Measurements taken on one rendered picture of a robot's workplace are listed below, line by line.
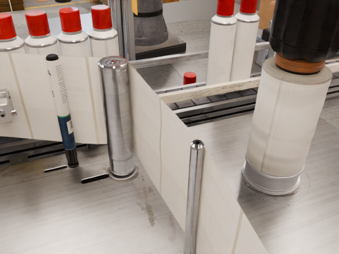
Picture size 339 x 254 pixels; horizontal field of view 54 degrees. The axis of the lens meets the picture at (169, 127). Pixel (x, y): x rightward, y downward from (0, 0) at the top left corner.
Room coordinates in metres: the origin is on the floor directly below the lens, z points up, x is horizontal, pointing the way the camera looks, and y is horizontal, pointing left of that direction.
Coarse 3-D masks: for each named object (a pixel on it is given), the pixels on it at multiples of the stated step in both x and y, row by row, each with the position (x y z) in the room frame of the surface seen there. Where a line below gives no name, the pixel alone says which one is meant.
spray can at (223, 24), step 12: (228, 0) 0.65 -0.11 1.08; (216, 12) 0.67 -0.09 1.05; (228, 12) 0.65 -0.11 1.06; (216, 24) 0.65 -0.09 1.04; (228, 24) 0.64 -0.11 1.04; (216, 36) 0.65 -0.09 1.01; (228, 36) 0.64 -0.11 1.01; (216, 48) 0.65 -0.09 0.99; (228, 48) 0.65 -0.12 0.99; (216, 60) 0.65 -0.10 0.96; (228, 60) 0.65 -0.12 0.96; (216, 72) 0.64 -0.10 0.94; (228, 72) 0.65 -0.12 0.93
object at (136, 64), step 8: (256, 48) 0.74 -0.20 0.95; (264, 48) 0.75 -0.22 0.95; (168, 56) 0.66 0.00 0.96; (176, 56) 0.66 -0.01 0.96; (184, 56) 0.67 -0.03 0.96; (192, 56) 0.68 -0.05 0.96; (200, 56) 0.68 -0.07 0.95; (136, 64) 0.63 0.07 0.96; (144, 64) 0.64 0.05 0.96; (152, 64) 0.64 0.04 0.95; (160, 64) 0.65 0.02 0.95
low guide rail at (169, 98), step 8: (328, 64) 0.74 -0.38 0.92; (336, 64) 0.75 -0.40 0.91; (240, 80) 0.65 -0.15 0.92; (248, 80) 0.65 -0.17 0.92; (256, 80) 0.66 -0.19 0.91; (192, 88) 0.61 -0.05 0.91; (200, 88) 0.61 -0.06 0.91; (208, 88) 0.61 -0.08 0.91; (216, 88) 0.62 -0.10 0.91; (224, 88) 0.63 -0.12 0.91; (232, 88) 0.63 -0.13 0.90; (240, 88) 0.64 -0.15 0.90; (248, 88) 0.65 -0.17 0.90; (160, 96) 0.57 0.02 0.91; (168, 96) 0.58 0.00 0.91; (176, 96) 0.59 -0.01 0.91; (184, 96) 0.59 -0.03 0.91; (192, 96) 0.60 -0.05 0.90; (200, 96) 0.61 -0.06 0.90
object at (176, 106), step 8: (336, 72) 0.78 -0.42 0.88; (176, 88) 0.67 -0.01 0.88; (184, 88) 0.68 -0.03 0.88; (256, 88) 0.68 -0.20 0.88; (208, 96) 0.64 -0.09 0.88; (216, 96) 0.64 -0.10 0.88; (224, 96) 0.64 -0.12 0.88; (232, 96) 0.64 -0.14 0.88; (240, 96) 0.64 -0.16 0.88; (168, 104) 0.60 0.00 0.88; (176, 104) 0.60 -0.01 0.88; (184, 104) 0.60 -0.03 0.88; (192, 104) 0.60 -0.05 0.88; (200, 104) 0.61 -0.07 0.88; (0, 144) 0.46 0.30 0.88
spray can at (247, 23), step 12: (252, 0) 0.67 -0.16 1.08; (240, 12) 0.69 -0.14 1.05; (252, 12) 0.67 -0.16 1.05; (240, 24) 0.67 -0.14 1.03; (252, 24) 0.66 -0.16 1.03; (240, 36) 0.67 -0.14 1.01; (252, 36) 0.66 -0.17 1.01; (240, 48) 0.66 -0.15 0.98; (252, 48) 0.67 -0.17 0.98; (240, 60) 0.66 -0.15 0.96; (252, 60) 0.68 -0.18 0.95; (240, 72) 0.66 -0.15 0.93
